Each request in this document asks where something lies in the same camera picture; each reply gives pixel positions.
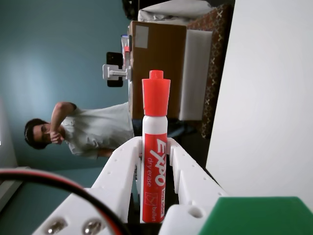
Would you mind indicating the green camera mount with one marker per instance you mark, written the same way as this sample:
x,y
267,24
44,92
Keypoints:
x,y
256,218

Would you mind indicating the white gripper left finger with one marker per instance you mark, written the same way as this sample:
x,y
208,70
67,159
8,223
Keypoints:
x,y
115,176

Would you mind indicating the person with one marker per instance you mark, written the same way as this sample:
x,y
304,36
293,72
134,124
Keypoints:
x,y
97,127

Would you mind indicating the white phone holder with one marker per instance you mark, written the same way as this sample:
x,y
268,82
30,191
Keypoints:
x,y
110,72

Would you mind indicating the white foam block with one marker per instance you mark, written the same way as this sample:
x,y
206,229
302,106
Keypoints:
x,y
195,73

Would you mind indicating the person's left hand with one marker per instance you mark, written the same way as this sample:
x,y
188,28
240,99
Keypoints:
x,y
56,137

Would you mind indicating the patterned red rug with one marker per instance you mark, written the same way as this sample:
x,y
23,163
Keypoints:
x,y
217,61

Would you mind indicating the brown cardboard box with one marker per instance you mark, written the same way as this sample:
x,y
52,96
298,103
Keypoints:
x,y
159,49

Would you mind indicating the red Expo dry-erase marker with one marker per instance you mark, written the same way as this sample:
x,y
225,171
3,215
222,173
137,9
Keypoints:
x,y
154,151

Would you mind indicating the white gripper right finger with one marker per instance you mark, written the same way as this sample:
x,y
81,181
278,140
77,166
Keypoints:
x,y
193,181

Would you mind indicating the white crumpled cloth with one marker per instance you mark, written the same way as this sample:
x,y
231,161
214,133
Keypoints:
x,y
171,12

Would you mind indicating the black phone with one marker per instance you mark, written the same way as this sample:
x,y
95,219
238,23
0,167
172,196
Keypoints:
x,y
113,57

